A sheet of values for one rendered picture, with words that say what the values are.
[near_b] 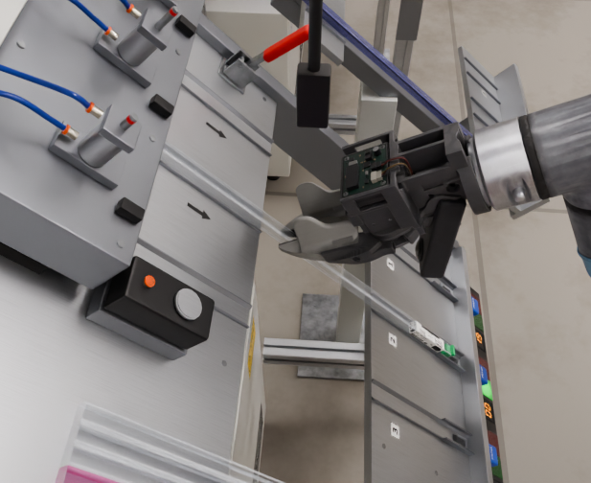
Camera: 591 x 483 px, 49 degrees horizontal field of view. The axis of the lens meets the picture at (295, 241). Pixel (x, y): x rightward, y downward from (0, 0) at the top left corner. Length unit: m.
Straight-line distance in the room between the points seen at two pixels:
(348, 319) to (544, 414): 0.53
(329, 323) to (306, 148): 0.95
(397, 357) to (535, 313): 1.14
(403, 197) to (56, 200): 0.29
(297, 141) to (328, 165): 0.06
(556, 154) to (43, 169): 0.39
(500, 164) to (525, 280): 1.38
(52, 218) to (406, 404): 0.47
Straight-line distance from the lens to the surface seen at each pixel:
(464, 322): 0.92
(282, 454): 1.59
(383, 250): 0.61
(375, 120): 1.10
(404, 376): 0.77
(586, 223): 0.62
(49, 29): 0.51
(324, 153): 0.84
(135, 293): 0.46
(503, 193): 0.57
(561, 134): 0.56
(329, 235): 0.62
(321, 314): 1.74
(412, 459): 0.74
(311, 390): 1.65
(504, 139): 0.57
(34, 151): 0.44
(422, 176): 0.57
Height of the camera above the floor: 1.49
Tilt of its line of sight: 52 degrees down
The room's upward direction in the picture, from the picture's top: straight up
